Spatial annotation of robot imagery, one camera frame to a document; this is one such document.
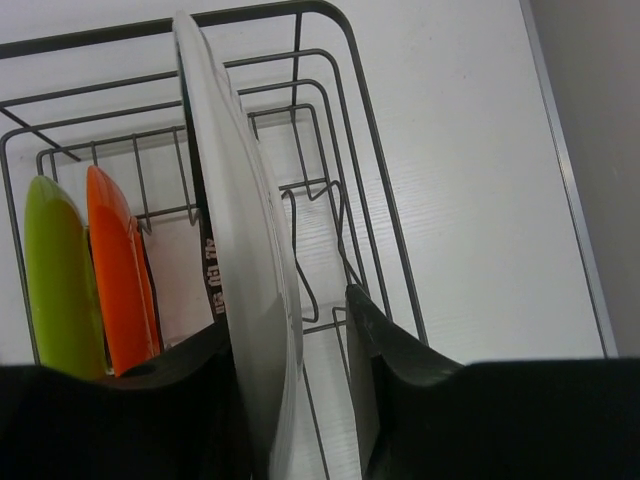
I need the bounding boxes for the grey wire dish rack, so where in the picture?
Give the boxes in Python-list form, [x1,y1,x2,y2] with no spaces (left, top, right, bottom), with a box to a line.
[1,1,426,479]

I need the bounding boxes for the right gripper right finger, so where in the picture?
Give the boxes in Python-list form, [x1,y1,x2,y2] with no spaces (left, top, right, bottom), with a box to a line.
[345,285,639,479]

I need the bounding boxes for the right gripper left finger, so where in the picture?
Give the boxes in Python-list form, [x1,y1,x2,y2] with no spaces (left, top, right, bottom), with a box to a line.
[1,323,254,479]

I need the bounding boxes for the green plate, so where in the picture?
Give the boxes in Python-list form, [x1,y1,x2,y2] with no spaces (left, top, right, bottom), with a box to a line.
[24,176,107,380]

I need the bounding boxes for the aluminium table rail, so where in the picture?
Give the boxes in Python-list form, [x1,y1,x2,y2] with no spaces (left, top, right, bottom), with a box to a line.
[519,0,619,358]

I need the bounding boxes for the white plate orange sunburst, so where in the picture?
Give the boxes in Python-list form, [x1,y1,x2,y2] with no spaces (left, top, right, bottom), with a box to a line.
[172,11,303,479]

